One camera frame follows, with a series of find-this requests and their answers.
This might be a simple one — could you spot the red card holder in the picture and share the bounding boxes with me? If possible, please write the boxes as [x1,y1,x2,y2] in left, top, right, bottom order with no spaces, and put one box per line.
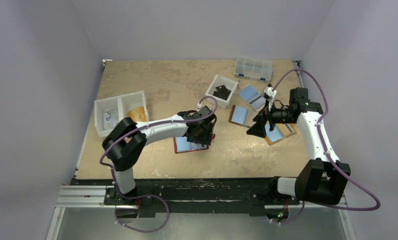
[173,136,210,154]

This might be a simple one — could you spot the black card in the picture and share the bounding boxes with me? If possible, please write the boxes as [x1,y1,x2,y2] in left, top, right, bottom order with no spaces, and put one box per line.
[213,85,231,101]

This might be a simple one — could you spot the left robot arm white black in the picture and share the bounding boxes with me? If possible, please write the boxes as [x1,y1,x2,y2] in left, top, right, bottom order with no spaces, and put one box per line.
[102,106,217,205]

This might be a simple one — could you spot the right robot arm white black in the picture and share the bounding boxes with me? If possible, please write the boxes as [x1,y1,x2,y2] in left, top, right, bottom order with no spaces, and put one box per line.
[246,85,351,205]

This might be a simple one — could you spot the open tan card holder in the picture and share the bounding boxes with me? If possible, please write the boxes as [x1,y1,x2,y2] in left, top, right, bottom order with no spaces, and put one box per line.
[265,123,297,146]

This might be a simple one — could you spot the open brown card holder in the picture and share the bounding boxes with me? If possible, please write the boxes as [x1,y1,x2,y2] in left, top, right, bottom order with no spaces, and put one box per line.
[228,105,257,128]

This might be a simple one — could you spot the open blue card holder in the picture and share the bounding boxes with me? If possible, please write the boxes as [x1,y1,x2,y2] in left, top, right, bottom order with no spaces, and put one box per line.
[237,84,266,111]

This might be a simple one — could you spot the orange card in bin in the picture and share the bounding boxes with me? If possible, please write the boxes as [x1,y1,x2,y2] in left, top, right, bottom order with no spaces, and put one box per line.
[127,106,148,122]

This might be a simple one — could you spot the grey card in bin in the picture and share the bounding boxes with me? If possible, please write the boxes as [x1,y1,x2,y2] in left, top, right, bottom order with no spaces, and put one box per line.
[102,109,118,131]

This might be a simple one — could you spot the small white square bin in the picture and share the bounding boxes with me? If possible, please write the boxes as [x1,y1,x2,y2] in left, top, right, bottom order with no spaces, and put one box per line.
[205,75,238,109]

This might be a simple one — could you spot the clear plastic organizer box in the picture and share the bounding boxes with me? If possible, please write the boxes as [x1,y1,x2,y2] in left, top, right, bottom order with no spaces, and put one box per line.
[234,56,273,82]

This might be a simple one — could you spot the white two-compartment bin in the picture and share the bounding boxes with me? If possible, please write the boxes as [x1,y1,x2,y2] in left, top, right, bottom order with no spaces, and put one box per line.
[94,91,149,138]

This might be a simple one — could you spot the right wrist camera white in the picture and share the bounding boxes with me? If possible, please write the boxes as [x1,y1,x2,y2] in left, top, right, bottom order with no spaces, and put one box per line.
[263,83,277,112]

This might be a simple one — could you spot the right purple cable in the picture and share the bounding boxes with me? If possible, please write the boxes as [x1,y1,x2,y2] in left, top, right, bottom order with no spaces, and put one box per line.
[270,68,382,227]

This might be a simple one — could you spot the aluminium frame rail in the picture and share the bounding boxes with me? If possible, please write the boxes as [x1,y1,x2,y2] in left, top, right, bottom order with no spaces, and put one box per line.
[56,185,106,208]

